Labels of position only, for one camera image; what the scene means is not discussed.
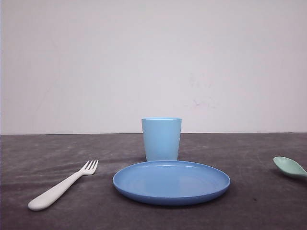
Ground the blue plastic plate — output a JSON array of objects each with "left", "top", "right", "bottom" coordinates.
[{"left": 113, "top": 161, "right": 231, "bottom": 206}]

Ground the light blue plastic cup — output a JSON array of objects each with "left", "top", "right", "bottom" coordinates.
[{"left": 142, "top": 117, "right": 182, "bottom": 161}]

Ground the mint green plastic spoon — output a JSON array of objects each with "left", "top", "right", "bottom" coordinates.
[{"left": 273, "top": 156, "right": 307, "bottom": 178}]

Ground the white plastic fork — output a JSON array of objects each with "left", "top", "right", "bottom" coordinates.
[{"left": 28, "top": 160, "right": 99, "bottom": 211}]

